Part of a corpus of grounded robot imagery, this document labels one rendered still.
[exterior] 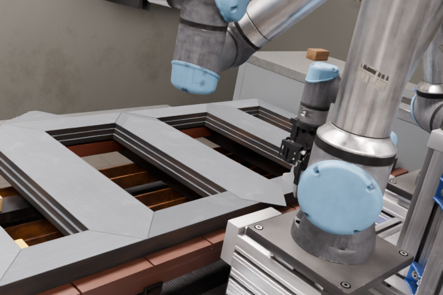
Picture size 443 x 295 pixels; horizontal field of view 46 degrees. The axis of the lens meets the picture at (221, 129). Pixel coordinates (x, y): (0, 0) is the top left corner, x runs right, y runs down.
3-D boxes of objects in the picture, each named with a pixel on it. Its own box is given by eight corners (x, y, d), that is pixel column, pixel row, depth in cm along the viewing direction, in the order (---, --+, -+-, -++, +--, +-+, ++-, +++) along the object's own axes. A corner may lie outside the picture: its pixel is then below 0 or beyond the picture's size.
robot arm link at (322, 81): (347, 71, 126) (313, 65, 125) (335, 113, 130) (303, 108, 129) (337, 64, 134) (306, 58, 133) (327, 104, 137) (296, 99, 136)
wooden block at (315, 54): (314, 60, 271) (316, 51, 269) (305, 57, 274) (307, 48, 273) (327, 60, 279) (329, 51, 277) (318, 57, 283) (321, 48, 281)
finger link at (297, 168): (298, 180, 139) (306, 151, 137) (304, 183, 138) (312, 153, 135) (289, 184, 136) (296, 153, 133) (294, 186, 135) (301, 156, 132)
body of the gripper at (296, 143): (293, 155, 144) (303, 114, 140) (318, 167, 139) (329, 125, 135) (276, 159, 139) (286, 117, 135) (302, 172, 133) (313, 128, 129)
